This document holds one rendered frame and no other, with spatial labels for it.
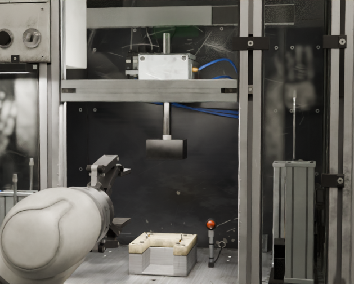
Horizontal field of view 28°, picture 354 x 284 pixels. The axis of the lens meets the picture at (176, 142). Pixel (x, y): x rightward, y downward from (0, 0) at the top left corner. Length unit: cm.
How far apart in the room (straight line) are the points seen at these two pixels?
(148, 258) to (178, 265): 10
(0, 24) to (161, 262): 64
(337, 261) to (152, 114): 69
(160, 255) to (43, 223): 84
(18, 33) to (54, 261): 75
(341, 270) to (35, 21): 79
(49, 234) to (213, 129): 106
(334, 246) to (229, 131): 54
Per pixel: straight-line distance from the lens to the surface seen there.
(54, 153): 149
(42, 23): 149
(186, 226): 188
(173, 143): 160
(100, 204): 98
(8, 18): 152
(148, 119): 187
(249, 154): 140
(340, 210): 142
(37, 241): 84
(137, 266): 158
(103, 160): 114
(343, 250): 142
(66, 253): 85
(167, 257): 165
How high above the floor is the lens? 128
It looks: 3 degrees down
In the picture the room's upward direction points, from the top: straight up
